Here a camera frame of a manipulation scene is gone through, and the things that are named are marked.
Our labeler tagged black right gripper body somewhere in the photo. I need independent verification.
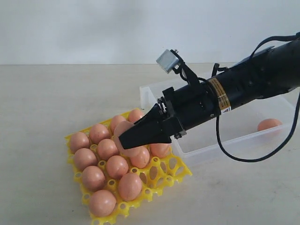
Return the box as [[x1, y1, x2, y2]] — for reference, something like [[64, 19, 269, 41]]
[[157, 82, 221, 139]]

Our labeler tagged brown egg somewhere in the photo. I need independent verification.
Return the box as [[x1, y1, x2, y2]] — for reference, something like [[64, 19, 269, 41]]
[[257, 118, 282, 132], [89, 190, 116, 217], [127, 108, 144, 123], [110, 115, 128, 134], [118, 173, 142, 202], [73, 148, 98, 171], [130, 146, 150, 169], [97, 139, 119, 161], [112, 121, 142, 157], [82, 166, 106, 192], [89, 124, 111, 144], [106, 155, 129, 180], [150, 143, 171, 158], [70, 132, 90, 154]]

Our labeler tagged yellow plastic egg tray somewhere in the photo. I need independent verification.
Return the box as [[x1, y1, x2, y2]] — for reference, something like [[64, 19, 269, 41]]
[[64, 111, 193, 225]]

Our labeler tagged clear plastic container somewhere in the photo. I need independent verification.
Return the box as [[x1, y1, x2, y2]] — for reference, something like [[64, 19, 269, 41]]
[[139, 77, 298, 167]]

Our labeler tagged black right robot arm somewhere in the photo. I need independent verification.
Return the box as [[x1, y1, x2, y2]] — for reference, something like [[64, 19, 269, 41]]
[[119, 35, 300, 149]]

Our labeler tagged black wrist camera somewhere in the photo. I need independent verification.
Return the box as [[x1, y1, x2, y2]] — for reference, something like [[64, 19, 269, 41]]
[[156, 49, 199, 85]]

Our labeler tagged black cable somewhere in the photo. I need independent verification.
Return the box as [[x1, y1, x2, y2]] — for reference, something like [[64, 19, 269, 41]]
[[213, 32, 300, 163]]

